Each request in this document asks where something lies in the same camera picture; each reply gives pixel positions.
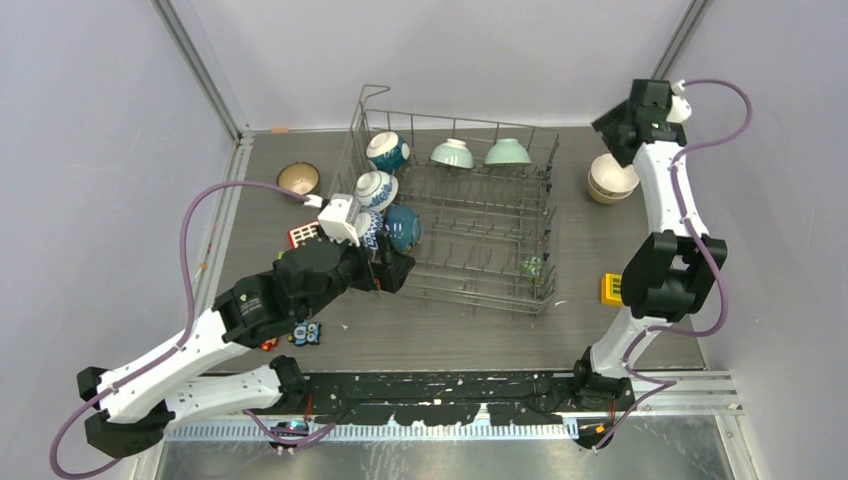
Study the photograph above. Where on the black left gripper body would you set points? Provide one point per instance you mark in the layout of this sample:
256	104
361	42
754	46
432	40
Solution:
356	267

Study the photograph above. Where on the dark teal glazed bowl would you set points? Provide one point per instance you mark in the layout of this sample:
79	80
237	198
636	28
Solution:
404	227

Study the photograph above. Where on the beige ceramic bowl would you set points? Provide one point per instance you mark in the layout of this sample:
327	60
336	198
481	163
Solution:
606	198
608	176

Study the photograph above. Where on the brown patterned bowl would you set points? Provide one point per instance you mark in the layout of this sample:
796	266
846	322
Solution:
300	177

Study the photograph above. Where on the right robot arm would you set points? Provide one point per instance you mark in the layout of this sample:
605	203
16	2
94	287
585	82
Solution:
672	273

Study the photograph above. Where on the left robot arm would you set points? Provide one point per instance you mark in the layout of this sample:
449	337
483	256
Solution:
138	403

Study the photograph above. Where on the white bowl blue zigzag pattern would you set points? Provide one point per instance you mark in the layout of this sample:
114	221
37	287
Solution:
368	224

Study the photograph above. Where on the red white toy window block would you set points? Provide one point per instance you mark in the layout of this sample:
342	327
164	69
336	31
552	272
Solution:
300	235

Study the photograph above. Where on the white bowl blue floral pattern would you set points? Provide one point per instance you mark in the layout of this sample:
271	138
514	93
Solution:
376	190

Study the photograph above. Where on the teal white bowl back left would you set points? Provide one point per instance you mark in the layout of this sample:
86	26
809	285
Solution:
387	151

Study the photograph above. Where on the mint green bowl right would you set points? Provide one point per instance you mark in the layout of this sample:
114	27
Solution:
507	151

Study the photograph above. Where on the pale green bowl middle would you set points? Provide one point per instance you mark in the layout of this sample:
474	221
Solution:
453	153

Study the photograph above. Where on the green owl toy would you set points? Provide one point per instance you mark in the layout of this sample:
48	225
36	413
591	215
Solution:
532	268

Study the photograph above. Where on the yellow toy window block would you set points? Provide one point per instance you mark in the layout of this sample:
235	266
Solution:
610	290

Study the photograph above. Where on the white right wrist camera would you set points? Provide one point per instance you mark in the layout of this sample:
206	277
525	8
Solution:
680	109

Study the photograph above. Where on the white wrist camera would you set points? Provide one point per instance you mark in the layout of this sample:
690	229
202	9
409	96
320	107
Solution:
337	216
680	109

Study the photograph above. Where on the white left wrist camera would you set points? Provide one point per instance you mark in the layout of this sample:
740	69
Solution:
337	216

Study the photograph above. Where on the grey wire dish rack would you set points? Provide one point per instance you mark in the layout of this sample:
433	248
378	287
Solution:
479	223

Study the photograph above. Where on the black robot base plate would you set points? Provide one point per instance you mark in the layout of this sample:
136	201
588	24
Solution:
449	398

